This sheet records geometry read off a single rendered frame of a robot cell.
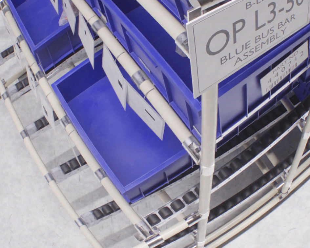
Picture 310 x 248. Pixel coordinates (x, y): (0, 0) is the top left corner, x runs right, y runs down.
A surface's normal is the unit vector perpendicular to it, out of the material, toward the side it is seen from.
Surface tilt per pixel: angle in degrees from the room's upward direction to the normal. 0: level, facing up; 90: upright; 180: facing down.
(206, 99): 90
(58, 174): 11
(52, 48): 90
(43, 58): 90
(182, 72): 5
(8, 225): 0
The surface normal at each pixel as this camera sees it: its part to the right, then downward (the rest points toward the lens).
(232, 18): 0.56, 0.72
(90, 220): 0.10, -0.54
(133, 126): -0.10, -0.43
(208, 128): -0.19, 0.88
